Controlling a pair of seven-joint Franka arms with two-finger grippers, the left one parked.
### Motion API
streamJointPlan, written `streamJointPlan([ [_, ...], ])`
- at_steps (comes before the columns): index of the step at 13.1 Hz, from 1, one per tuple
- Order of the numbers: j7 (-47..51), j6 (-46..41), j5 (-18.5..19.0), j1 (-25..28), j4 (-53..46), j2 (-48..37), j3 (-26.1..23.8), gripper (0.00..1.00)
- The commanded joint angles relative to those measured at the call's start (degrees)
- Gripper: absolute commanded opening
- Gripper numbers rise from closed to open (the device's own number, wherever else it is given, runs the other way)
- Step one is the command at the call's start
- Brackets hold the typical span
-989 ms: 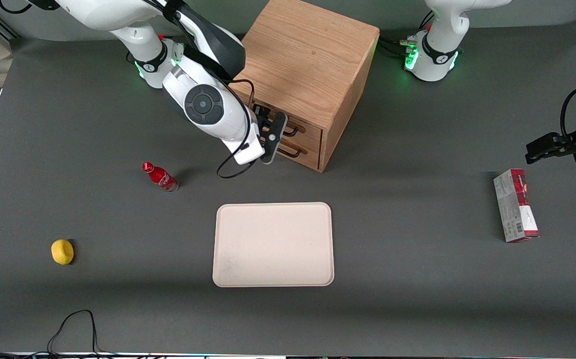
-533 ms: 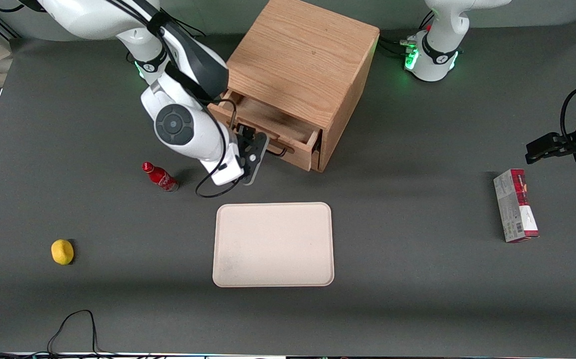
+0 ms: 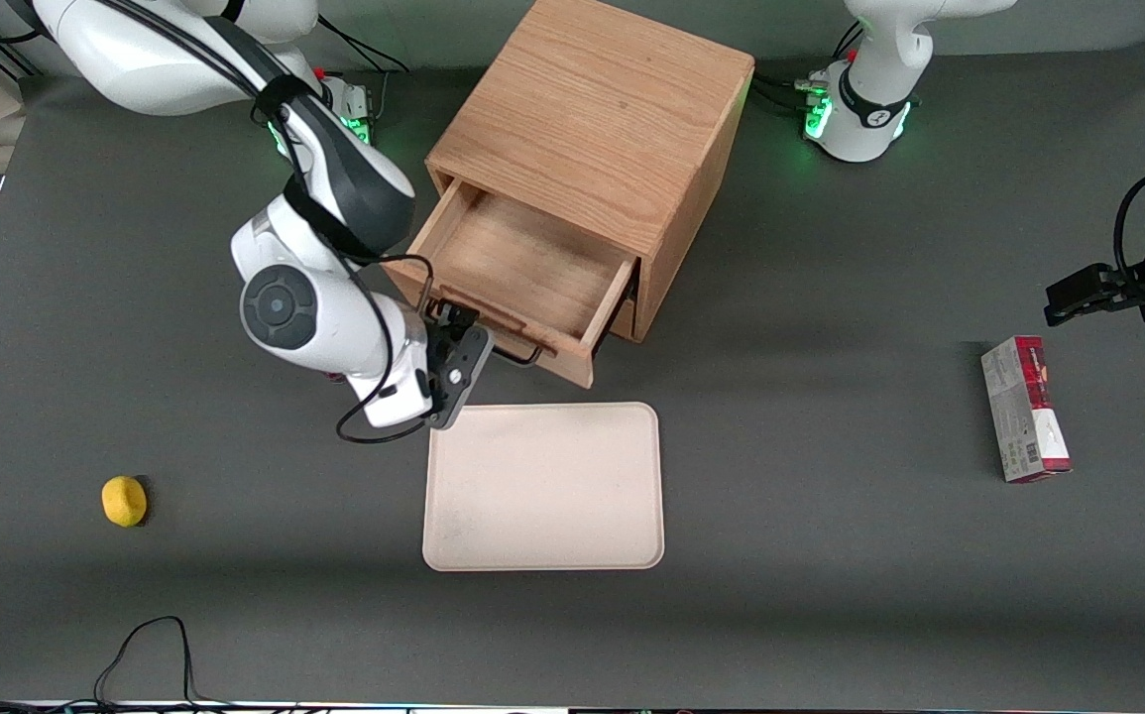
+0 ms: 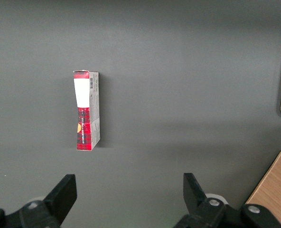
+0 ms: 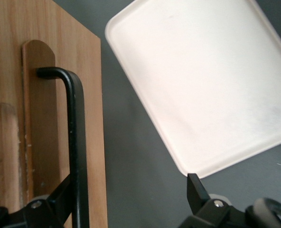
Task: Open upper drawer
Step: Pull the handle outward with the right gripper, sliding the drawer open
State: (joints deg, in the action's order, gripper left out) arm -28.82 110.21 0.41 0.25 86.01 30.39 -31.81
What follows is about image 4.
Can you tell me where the red and grey carton box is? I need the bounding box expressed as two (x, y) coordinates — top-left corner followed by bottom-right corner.
(73, 69), (101, 152)

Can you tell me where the wooden two-drawer cabinet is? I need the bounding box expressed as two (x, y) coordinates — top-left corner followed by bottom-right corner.
(246, 151), (281, 228)

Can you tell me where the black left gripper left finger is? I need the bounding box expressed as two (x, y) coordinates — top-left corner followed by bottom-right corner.
(5, 174), (77, 228)

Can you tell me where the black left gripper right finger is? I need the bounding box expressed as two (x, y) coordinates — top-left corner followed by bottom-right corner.
(173, 172), (244, 228)

